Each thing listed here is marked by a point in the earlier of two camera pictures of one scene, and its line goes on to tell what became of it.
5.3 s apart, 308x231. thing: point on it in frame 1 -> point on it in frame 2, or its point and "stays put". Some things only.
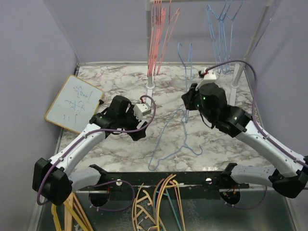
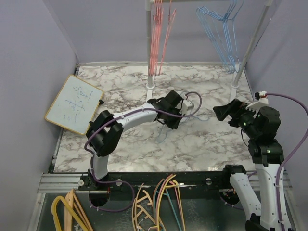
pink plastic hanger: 171,182 stays put
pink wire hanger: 156,36 stays put
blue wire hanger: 219,19 -> 218,30
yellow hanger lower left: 56,219 stays put
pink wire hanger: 153,37 stays put
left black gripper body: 129,121 -> 176,111
